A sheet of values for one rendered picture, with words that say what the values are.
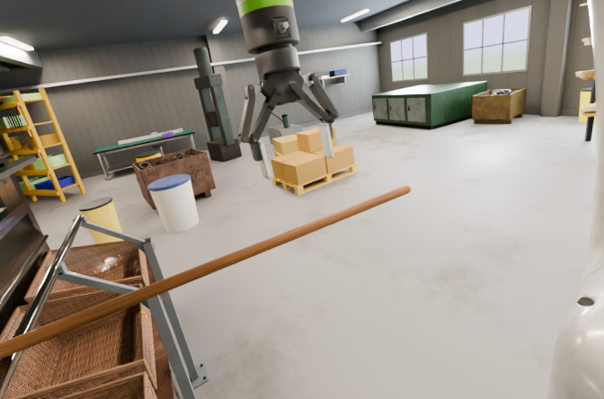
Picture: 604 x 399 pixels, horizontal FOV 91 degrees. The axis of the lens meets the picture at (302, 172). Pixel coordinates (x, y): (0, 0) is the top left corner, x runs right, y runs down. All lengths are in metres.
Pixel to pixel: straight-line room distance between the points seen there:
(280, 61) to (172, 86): 8.78
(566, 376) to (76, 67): 9.45
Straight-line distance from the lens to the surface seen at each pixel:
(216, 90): 7.19
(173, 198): 3.95
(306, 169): 4.35
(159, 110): 9.26
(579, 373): 0.25
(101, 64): 9.39
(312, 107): 0.57
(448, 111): 7.89
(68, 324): 0.85
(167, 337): 1.41
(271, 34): 0.52
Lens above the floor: 1.61
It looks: 17 degrees down
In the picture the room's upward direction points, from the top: 9 degrees counter-clockwise
